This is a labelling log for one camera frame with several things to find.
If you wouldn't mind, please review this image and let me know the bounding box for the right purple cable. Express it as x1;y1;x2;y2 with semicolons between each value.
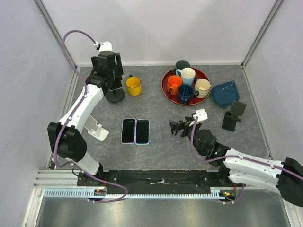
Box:
190;118;303;205

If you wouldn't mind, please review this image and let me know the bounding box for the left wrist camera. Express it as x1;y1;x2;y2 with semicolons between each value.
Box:
94;41;113;52

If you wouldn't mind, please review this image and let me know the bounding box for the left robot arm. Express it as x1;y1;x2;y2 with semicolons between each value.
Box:
47;51;125;186

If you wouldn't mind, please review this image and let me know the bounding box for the light blue white mug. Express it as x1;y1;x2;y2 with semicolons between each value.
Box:
176;67;196;86

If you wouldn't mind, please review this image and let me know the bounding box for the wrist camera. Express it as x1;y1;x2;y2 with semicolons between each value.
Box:
192;109;208;123
94;41;113;52

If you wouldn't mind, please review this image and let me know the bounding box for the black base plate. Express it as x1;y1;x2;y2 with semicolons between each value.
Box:
77;170;234;195

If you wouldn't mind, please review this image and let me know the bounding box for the dark green mug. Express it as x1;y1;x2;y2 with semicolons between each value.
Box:
172;60;191;73

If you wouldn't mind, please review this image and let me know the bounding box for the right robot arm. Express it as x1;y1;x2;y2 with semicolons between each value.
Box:
169;117;303;207

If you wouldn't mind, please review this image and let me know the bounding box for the cream mug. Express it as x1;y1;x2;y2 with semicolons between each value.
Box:
195;79;211;99

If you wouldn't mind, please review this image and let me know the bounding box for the yellow mug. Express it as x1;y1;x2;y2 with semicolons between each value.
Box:
126;75;142;96

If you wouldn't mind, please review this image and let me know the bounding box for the dark blue mug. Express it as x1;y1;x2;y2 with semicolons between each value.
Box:
178;84;199;104

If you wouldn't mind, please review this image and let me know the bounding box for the blue case phone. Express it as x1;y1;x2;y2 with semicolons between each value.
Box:
135;119;150;145

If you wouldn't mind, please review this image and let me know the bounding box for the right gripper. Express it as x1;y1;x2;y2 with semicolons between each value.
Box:
169;116;204;155

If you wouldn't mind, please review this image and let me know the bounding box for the black folding phone stand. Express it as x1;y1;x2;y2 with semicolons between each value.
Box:
222;101;247;132

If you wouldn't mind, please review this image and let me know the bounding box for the purple case phone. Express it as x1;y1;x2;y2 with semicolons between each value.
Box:
121;118;135;144

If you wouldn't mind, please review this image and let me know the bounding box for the black round base phone stand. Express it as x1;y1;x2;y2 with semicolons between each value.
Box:
106;73;125;103

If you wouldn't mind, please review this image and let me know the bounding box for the orange mug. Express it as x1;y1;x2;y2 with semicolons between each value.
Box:
167;75;183;95

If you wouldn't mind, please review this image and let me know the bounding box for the blue cloth pouch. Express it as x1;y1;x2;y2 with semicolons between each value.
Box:
211;80;240;108

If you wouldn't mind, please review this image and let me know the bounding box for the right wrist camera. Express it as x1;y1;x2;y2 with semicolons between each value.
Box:
192;109;208;123

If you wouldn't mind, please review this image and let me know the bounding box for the white phone stand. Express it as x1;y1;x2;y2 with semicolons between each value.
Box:
84;115;109;141

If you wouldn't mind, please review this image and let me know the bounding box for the black phone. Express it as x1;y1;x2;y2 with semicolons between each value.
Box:
114;53;123;72

